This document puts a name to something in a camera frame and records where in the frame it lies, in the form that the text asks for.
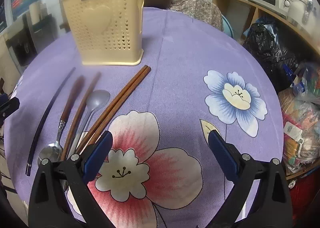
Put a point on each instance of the purple floral tablecloth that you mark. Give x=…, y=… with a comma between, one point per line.
x=160, y=171

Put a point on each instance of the floral fabric cushion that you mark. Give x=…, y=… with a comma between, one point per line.
x=202, y=10

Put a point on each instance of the black plastic bag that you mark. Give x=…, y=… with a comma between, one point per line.
x=270, y=44

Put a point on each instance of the black gold-tipped chopstick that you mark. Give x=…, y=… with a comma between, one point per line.
x=42, y=122

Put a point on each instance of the white kettle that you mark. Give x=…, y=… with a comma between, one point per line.
x=301, y=14

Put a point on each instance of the wooden handle steel spoon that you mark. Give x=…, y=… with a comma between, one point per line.
x=53, y=151

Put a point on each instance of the cream plastic cutlery holder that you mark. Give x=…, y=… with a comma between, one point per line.
x=106, y=32

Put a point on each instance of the colourful snack bags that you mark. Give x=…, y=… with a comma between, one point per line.
x=300, y=110

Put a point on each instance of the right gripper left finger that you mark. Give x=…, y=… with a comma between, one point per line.
x=48, y=205

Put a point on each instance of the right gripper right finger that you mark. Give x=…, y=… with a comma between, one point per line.
x=260, y=196

